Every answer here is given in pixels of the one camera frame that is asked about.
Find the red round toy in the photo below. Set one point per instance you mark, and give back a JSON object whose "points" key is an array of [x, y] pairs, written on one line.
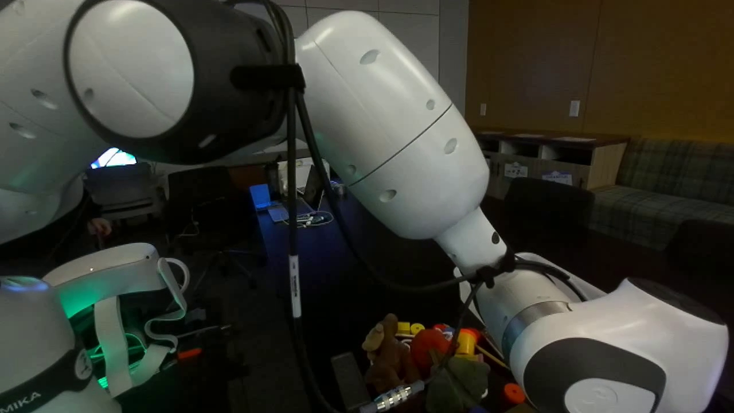
{"points": [[429, 346]]}

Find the brown plush toy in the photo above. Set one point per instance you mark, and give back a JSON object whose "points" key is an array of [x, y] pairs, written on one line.
{"points": [[386, 352]]}

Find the white wall outlet plate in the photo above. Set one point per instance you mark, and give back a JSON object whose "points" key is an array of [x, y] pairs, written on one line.
{"points": [[483, 109], [574, 109]]}

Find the yellow toy cup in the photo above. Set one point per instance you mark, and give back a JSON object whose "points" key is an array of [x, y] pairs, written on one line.
{"points": [[468, 340]]}

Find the white VR headset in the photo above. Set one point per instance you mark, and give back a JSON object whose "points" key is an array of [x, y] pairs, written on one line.
{"points": [[115, 267]]}

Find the black rectangular block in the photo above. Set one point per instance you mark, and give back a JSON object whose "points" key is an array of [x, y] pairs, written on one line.
{"points": [[347, 379]]}

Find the wooden open shelf cabinet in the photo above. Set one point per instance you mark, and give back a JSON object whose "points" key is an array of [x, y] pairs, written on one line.
{"points": [[604, 164]]}

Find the green plaid sofa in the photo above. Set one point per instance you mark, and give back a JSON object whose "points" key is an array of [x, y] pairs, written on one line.
{"points": [[666, 191]]}

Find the blue draped table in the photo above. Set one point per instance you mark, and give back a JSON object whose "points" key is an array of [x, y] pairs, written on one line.
{"points": [[314, 259]]}

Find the dark upholstered chair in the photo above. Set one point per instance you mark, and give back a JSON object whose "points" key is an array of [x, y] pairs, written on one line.
{"points": [[702, 244], [551, 210]]}

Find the small lit monitor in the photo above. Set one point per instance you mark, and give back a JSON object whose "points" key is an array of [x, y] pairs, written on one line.
{"points": [[115, 158]]}

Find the orange toy disc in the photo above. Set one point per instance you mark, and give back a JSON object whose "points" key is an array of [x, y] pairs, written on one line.
{"points": [[515, 392]]}

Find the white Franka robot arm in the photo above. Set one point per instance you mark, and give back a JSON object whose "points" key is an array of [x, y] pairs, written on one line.
{"points": [[398, 137]]}

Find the silver metallic cylinder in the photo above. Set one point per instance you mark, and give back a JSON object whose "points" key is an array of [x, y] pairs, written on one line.
{"points": [[393, 395]]}

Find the small blue box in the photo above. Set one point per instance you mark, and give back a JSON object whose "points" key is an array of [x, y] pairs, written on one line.
{"points": [[260, 198]]}

